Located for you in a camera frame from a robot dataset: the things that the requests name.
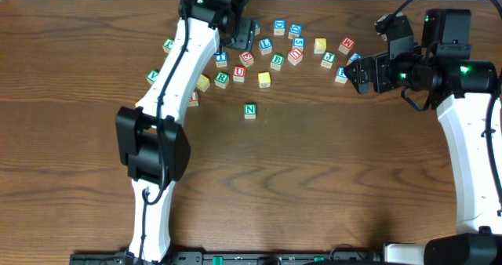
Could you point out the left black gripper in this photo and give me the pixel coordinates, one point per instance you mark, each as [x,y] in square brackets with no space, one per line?
[243,35]

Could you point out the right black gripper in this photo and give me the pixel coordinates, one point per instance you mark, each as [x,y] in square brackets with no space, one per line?
[377,74]

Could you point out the red E block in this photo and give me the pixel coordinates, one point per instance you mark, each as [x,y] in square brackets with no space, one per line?
[246,58]

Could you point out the green N block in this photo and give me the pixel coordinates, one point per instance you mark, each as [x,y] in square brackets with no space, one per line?
[250,110]

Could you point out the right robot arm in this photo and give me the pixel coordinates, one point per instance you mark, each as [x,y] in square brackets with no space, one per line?
[463,93]

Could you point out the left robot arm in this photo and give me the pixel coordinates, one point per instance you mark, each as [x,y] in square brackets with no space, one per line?
[152,143]

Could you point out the blue 2 block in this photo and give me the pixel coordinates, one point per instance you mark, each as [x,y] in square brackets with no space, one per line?
[354,57]

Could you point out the blue T block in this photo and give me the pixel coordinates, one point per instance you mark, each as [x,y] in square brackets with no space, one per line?
[221,59]

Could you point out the blue L block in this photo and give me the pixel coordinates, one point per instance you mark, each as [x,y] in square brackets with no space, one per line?
[265,46]

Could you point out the blue P block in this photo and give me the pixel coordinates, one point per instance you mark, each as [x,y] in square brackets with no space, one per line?
[340,75]

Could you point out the red M block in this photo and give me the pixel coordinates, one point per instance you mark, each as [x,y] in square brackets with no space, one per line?
[346,45]

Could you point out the green B block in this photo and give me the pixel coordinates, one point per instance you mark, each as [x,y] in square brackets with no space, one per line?
[277,61]

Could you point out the green R block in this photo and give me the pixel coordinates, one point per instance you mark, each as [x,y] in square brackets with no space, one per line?
[221,79]

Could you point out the green J block right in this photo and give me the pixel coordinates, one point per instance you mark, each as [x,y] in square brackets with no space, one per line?
[328,60]

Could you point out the green j block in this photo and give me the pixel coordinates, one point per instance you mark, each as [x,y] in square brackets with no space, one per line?
[168,45]
[328,60]

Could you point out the yellow S block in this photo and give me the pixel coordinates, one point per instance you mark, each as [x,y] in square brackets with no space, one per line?
[264,79]

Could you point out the blue D block tilted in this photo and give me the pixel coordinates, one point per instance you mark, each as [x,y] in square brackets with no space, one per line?
[294,31]

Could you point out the yellow block centre left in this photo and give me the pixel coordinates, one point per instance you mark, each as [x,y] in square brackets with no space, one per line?
[203,83]

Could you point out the red U block tilted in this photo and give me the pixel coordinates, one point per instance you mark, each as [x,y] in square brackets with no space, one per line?
[295,56]

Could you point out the blue 5 block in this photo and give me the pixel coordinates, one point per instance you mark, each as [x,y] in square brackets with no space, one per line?
[299,43]

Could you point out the yellow K block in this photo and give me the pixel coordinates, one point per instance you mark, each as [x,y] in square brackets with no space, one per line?
[320,45]

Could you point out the green J block left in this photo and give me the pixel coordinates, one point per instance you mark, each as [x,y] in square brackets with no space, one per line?
[168,45]

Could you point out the red I block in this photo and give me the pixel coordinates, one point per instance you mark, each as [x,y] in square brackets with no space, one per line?
[194,100]

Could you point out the green V block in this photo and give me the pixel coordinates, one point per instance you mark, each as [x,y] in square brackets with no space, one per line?
[152,77]

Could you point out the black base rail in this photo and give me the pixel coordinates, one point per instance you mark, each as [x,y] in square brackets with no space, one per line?
[340,256]

